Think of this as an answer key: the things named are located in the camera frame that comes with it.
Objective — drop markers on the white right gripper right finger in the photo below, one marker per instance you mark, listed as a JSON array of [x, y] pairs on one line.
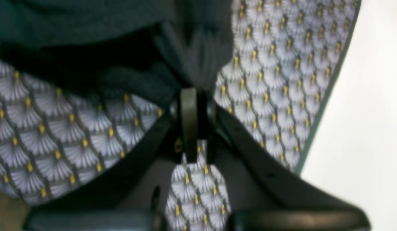
[[263, 195]]

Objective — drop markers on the dark grey T-shirt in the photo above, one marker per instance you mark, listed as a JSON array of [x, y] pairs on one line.
[[152, 48]]

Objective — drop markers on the fan-patterned table cloth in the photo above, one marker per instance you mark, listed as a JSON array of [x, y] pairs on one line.
[[286, 57]]

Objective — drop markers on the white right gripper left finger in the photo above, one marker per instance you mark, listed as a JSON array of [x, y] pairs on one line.
[[131, 196]]

